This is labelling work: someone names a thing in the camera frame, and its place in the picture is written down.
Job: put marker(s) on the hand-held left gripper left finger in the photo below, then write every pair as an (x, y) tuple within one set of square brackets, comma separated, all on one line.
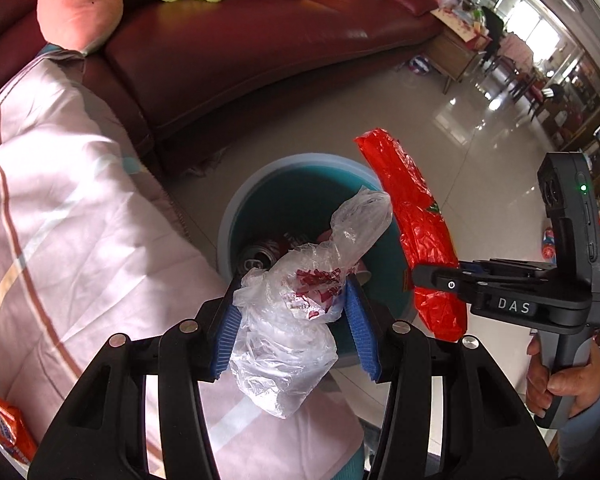
[(225, 342)]

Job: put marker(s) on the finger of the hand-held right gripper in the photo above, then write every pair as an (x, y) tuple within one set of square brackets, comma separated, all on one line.
[(440, 282)]

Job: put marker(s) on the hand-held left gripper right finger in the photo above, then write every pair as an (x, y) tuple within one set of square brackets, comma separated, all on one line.
[(362, 332)]

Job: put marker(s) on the clear plastic bag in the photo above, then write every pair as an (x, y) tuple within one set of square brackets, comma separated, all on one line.
[(280, 350)]

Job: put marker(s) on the red plastic bag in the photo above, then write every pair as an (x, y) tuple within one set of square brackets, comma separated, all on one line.
[(415, 220)]

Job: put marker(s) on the red soda can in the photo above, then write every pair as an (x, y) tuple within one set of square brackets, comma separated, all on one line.
[(260, 255)]

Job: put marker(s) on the blue plastic bucket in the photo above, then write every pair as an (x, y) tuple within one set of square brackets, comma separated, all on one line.
[(290, 195)]

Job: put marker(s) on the orange snack packet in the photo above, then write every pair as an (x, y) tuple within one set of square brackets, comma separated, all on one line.
[(5, 422)]

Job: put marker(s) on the person's right forearm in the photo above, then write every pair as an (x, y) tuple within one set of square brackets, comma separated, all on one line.
[(595, 435)]

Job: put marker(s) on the person's right hand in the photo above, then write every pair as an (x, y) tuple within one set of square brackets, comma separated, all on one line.
[(580, 380)]

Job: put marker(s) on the pink checked tablecloth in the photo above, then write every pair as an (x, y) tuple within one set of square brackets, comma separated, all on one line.
[(80, 210)]

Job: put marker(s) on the small colourful ball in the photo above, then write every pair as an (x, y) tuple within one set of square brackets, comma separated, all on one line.
[(419, 65)]

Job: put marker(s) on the wooden cabinet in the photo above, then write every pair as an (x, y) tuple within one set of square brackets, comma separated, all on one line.
[(455, 50)]

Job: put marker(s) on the dark red leather sofa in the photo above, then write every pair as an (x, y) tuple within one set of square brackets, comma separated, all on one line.
[(230, 60)]

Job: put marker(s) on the pink carrot plush pillow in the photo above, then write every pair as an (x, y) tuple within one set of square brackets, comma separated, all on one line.
[(80, 5)]

